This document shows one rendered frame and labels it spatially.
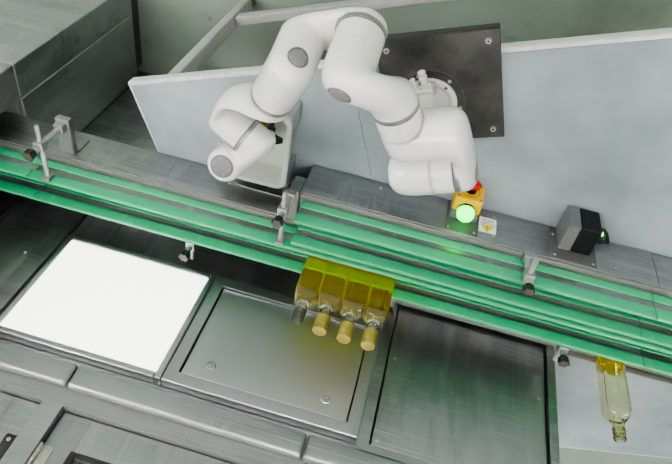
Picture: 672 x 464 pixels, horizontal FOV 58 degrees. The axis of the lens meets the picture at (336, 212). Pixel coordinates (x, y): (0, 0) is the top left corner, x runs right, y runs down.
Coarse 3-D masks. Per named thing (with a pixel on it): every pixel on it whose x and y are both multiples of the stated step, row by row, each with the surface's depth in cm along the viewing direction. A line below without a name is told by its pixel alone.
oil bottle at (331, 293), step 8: (336, 264) 152; (328, 272) 149; (336, 272) 150; (344, 272) 150; (328, 280) 147; (336, 280) 148; (344, 280) 148; (320, 288) 146; (328, 288) 145; (336, 288) 146; (344, 288) 147; (320, 296) 144; (328, 296) 144; (336, 296) 144; (320, 304) 144; (328, 304) 143; (336, 304) 143; (336, 312) 146
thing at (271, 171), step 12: (288, 120) 144; (276, 132) 155; (288, 132) 145; (288, 144) 148; (276, 156) 160; (288, 156) 150; (252, 168) 160; (264, 168) 161; (276, 168) 161; (252, 180) 158; (264, 180) 158; (276, 180) 158
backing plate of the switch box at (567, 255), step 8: (552, 232) 153; (552, 240) 151; (552, 248) 149; (560, 248) 149; (552, 256) 146; (560, 256) 147; (568, 256) 147; (576, 256) 148; (584, 256) 148; (592, 256) 148; (584, 264) 146; (592, 264) 146
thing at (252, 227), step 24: (0, 168) 159; (24, 168) 161; (48, 168) 162; (72, 168) 163; (96, 192) 158; (120, 192) 159; (144, 192) 160; (168, 216) 156; (192, 216) 156; (216, 216) 158; (240, 216) 158; (264, 240) 153; (288, 240) 154; (360, 264) 151; (432, 288) 150; (528, 312) 147; (624, 336) 146
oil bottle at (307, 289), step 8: (312, 256) 153; (312, 264) 151; (320, 264) 152; (328, 264) 154; (304, 272) 149; (312, 272) 149; (320, 272) 150; (304, 280) 147; (312, 280) 147; (320, 280) 148; (296, 288) 145; (304, 288) 145; (312, 288) 145; (296, 296) 145; (304, 296) 144; (312, 296) 144; (312, 304) 145
